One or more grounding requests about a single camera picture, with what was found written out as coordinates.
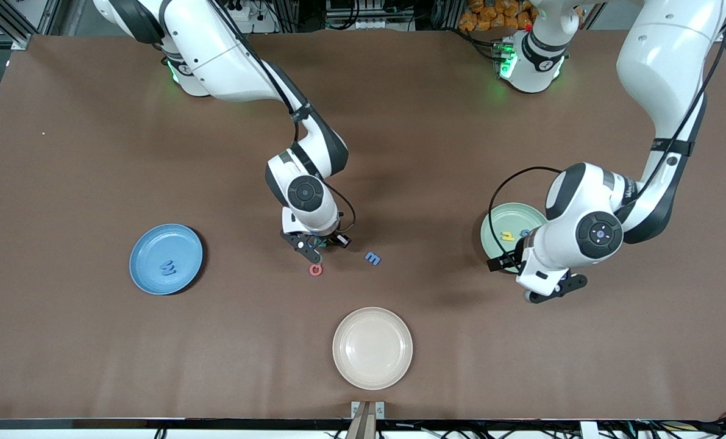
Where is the green plate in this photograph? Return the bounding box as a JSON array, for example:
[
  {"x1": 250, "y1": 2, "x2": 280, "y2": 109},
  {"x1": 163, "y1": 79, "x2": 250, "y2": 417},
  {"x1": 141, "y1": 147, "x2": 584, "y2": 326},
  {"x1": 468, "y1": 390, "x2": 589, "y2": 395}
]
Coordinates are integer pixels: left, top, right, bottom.
[{"x1": 480, "y1": 202, "x2": 547, "y2": 262}]

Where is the cream plate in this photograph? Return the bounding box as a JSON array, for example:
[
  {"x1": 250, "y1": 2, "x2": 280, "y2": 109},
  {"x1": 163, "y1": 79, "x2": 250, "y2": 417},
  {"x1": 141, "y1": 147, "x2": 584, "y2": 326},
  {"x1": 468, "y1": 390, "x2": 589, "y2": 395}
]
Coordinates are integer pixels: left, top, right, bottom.
[{"x1": 332, "y1": 307, "x2": 414, "y2": 391}]

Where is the blue plate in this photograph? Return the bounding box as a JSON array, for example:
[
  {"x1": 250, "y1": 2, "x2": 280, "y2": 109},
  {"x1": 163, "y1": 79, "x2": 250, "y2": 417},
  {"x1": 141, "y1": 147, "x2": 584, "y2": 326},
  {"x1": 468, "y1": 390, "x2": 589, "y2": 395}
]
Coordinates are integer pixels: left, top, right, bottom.
[{"x1": 129, "y1": 224, "x2": 204, "y2": 296}]

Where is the white vented device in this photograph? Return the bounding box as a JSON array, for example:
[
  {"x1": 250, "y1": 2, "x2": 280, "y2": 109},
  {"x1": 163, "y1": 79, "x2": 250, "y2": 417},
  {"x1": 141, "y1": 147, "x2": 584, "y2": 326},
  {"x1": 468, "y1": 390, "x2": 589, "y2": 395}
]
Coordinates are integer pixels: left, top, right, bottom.
[{"x1": 326, "y1": 0, "x2": 400, "y2": 30}]

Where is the white power strip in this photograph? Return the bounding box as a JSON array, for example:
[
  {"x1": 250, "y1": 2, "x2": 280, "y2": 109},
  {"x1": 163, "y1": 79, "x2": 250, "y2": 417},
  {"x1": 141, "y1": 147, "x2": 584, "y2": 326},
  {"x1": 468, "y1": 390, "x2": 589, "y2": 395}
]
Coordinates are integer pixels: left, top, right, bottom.
[{"x1": 229, "y1": 0, "x2": 278, "y2": 34}]

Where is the orange objects pile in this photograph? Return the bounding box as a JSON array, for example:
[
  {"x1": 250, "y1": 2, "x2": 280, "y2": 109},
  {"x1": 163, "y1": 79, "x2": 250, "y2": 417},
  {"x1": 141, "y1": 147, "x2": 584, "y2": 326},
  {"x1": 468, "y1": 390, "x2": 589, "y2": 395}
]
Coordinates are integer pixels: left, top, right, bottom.
[{"x1": 458, "y1": 0, "x2": 522, "y2": 32}]

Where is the brown table mat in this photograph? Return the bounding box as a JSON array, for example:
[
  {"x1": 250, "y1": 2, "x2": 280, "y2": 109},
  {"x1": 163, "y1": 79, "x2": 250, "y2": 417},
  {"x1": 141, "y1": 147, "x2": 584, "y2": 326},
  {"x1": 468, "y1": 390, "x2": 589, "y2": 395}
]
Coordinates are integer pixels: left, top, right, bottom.
[{"x1": 0, "y1": 30, "x2": 726, "y2": 421}]

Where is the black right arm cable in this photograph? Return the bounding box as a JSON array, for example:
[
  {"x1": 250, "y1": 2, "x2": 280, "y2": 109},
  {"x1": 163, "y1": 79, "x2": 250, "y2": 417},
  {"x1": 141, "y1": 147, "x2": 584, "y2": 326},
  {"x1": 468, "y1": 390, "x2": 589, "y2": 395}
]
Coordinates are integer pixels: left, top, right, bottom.
[{"x1": 213, "y1": 0, "x2": 357, "y2": 237}]

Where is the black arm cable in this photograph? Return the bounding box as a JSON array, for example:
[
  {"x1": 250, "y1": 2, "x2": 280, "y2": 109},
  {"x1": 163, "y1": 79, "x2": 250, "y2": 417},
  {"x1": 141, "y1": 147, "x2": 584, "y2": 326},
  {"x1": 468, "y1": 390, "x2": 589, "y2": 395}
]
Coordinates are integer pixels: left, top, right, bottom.
[
  {"x1": 488, "y1": 0, "x2": 726, "y2": 266},
  {"x1": 213, "y1": 0, "x2": 357, "y2": 237}
]

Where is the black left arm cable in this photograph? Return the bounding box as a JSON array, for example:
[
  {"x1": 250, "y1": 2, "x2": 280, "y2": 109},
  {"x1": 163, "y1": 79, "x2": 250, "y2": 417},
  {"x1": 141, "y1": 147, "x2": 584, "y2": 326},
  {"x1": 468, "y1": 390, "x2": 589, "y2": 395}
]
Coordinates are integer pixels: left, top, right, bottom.
[{"x1": 488, "y1": 0, "x2": 726, "y2": 266}]

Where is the metal mount bracket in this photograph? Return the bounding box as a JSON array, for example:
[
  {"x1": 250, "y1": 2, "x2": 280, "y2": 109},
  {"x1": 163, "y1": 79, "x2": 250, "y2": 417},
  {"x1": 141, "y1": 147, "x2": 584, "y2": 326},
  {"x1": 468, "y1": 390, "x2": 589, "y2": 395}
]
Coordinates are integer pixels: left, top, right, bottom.
[{"x1": 351, "y1": 401, "x2": 386, "y2": 439}]

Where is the black cable bundle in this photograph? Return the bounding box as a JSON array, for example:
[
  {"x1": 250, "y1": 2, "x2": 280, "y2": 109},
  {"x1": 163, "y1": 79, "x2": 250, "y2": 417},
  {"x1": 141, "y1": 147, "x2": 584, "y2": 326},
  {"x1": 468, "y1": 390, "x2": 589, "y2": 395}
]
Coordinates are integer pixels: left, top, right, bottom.
[{"x1": 582, "y1": 418, "x2": 726, "y2": 439}]

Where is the aluminium frame post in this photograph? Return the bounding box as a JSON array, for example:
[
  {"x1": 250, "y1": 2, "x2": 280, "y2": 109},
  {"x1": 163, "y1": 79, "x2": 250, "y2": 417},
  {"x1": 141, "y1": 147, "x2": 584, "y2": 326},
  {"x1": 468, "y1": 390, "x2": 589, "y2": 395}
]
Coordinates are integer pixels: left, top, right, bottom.
[{"x1": 0, "y1": 0, "x2": 31, "y2": 49}]

